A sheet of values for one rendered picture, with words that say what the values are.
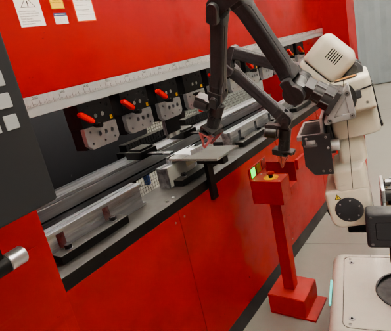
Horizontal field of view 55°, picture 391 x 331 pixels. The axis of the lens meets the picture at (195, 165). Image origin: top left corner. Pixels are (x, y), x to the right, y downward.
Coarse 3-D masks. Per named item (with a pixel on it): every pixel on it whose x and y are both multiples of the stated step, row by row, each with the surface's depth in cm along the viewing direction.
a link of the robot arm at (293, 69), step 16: (208, 0) 117; (224, 0) 115; (240, 0) 113; (240, 16) 117; (256, 16) 116; (256, 32) 118; (272, 32) 119; (272, 48) 119; (272, 64) 124; (288, 64) 122; (288, 80) 122; (288, 96) 126; (304, 96) 123
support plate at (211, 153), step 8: (200, 152) 166; (208, 152) 164; (216, 152) 161; (224, 152) 158; (176, 160) 166; (184, 160) 163; (192, 160) 160; (200, 160) 157; (208, 160) 155; (216, 160) 152
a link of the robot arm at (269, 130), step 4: (284, 120) 172; (268, 124) 180; (272, 124) 180; (276, 124) 179; (284, 124) 173; (268, 128) 180; (272, 128) 179; (276, 128) 178; (284, 128) 174; (264, 132) 180; (268, 132) 180; (272, 132) 179; (264, 136) 181; (268, 136) 181; (272, 136) 180
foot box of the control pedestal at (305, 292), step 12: (300, 276) 210; (276, 288) 204; (300, 288) 200; (312, 288) 201; (276, 300) 200; (288, 300) 195; (300, 300) 191; (312, 300) 201; (324, 300) 203; (276, 312) 203; (288, 312) 198; (300, 312) 193; (312, 312) 197
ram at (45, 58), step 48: (0, 0) 107; (48, 0) 118; (96, 0) 133; (144, 0) 152; (192, 0) 177; (288, 0) 266; (48, 48) 119; (96, 48) 133; (144, 48) 152; (192, 48) 177; (96, 96) 133
